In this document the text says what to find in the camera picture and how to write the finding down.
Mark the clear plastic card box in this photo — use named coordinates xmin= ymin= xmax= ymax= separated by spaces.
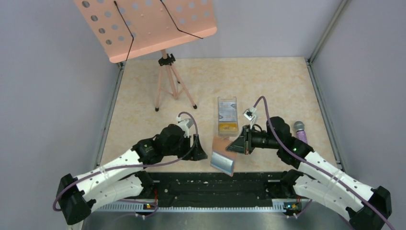
xmin=217 ymin=96 xmax=239 ymax=137

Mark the yellow credit card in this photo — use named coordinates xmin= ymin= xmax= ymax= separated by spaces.
xmin=219 ymin=123 xmax=238 ymax=133

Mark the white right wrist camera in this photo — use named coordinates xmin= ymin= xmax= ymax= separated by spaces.
xmin=243 ymin=107 xmax=258 ymax=128

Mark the purple glitter microphone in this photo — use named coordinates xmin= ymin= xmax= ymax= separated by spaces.
xmin=293 ymin=121 xmax=308 ymax=144

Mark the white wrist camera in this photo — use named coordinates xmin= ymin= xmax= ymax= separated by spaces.
xmin=243 ymin=107 xmax=258 ymax=128
xmin=176 ymin=116 xmax=194 ymax=132

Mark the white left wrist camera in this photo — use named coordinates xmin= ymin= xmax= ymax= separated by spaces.
xmin=176 ymin=116 xmax=194 ymax=132

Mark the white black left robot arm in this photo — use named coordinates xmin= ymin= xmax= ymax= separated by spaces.
xmin=53 ymin=124 xmax=208 ymax=230

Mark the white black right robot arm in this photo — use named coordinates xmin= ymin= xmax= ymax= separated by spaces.
xmin=226 ymin=116 xmax=392 ymax=230

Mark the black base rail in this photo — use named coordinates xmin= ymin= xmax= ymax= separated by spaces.
xmin=136 ymin=172 xmax=297 ymax=208

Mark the pink music stand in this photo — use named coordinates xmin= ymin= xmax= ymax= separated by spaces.
xmin=75 ymin=0 xmax=217 ymax=98

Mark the silver credit cards stack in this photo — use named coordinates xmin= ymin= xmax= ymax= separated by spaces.
xmin=218 ymin=98 xmax=237 ymax=123

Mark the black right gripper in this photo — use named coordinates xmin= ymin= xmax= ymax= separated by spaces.
xmin=226 ymin=124 xmax=281 ymax=154

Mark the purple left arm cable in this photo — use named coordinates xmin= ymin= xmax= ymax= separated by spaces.
xmin=52 ymin=111 xmax=200 ymax=212

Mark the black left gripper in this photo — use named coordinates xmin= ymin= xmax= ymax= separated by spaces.
xmin=164 ymin=134 xmax=207 ymax=161

